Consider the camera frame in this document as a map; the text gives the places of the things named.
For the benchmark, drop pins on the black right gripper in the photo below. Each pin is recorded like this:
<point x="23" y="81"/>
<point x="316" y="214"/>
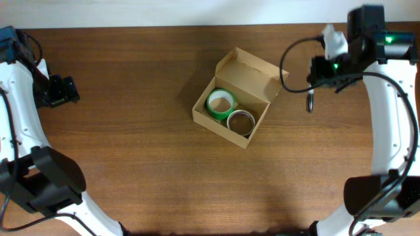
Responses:
<point x="316" y="76"/>

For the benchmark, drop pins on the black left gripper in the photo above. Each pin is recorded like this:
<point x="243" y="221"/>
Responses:
<point x="63" y="94"/>

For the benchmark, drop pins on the black grey marker pen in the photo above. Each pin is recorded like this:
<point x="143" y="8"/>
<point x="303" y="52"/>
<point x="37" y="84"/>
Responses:
<point x="310" y="101"/>

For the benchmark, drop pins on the brown cardboard box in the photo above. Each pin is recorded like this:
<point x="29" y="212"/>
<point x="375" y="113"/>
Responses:
<point x="254" y="83"/>

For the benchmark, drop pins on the cream masking tape roll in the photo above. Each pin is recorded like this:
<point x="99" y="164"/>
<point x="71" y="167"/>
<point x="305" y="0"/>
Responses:
<point x="241" y="122"/>

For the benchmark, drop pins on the green tape roll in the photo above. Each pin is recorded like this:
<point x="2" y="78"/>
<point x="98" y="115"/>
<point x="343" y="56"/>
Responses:
<point x="220" y="104"/>

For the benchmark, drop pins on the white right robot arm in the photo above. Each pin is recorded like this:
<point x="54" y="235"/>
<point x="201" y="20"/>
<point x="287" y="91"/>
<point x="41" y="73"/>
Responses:
<point x="386" y="61"/>

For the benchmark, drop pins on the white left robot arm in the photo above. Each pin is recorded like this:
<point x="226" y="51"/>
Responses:
<point x="38" y="178"/>

